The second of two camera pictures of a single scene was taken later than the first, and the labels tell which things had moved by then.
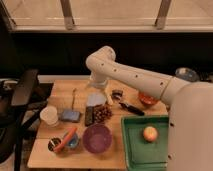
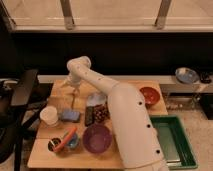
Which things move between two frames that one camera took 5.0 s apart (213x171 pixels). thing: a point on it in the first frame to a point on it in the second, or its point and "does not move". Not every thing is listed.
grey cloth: x=96 y=99 does not move
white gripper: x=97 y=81 to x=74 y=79
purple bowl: x=97 y=138 does not move
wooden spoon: x=73 y=96 does not move
